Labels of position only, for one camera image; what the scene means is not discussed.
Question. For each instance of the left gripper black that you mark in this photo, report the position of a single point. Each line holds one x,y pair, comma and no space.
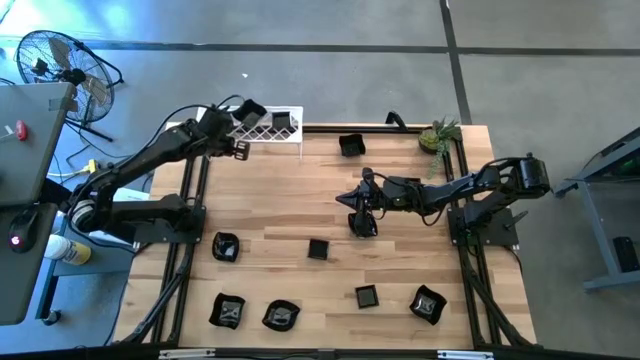
216,129

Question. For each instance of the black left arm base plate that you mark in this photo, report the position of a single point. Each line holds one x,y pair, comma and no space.
150,232

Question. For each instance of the white yellow spray bottle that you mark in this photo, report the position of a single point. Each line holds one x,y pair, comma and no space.
67,250

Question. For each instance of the small black square dish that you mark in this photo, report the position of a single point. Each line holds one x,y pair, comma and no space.
318,249
281,121

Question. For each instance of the small red button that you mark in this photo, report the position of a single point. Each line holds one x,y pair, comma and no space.
21,131

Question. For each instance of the black flat device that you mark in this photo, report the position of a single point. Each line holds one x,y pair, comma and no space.
626,254

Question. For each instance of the black clamp hook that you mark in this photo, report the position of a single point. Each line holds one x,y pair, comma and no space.
396,120

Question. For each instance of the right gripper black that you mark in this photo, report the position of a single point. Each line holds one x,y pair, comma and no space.
397,195

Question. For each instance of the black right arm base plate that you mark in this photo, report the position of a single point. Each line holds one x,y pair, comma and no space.
500,235

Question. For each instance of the black wavy square plate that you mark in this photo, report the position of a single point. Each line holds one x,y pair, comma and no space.
428,305
227,311
372,227
225,247

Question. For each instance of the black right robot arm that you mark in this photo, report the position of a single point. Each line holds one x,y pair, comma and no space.
465,187

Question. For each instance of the grey desk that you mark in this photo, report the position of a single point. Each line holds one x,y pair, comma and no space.
25,160

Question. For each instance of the black wavy round plate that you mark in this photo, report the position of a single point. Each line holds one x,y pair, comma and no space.
281,316

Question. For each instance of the grey desk foot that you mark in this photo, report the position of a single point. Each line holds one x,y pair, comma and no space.
90,262

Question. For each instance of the grey metal side table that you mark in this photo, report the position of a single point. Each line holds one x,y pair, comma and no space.
602,240

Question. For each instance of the silver metal bracket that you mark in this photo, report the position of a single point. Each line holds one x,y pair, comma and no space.
187,354
465,355

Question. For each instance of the black slanted stand beam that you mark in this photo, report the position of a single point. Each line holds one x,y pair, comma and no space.
50,192

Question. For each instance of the black aluminium table frame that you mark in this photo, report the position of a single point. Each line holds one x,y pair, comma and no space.
330,129

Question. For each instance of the potted green succulent plant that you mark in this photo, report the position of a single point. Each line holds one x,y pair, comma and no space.
429,140

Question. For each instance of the black deep square bowl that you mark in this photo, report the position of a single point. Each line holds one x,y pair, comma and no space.
250,117
352,145

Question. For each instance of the black computer mouse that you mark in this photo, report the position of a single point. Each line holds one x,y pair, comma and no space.
22,232

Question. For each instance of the black floor fan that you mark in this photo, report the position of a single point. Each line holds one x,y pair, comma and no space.
75,76

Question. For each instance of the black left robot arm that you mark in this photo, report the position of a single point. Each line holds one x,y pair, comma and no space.
135,167

